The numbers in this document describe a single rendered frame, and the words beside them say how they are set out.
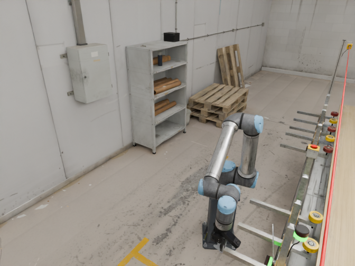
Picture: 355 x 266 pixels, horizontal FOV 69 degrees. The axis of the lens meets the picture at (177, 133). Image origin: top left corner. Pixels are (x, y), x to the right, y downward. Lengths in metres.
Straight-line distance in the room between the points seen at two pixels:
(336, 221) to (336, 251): 0.24
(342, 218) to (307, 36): 7.58
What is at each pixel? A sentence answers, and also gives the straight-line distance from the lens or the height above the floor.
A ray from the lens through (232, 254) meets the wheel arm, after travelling 1.62.
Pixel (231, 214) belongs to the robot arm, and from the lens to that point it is 1.41.
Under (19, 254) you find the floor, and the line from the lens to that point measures 3.04.
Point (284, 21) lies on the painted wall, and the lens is 9.27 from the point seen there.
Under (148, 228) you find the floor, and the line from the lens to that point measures 2.89.
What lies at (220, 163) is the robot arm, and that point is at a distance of 1.60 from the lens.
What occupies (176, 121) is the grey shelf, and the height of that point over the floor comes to 0.18.
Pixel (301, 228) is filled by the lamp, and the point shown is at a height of 1.17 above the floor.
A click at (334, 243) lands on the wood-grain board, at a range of 1.82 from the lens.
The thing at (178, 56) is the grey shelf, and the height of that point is 1.31.
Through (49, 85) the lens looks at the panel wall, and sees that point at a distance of 3.13.
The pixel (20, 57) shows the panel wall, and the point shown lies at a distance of 2.96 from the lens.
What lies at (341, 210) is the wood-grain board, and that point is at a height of 0.90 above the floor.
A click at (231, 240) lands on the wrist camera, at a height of 0.97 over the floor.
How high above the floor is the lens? 2.11
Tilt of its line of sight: 27 degrees down
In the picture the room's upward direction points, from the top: 1 degrees clockwise
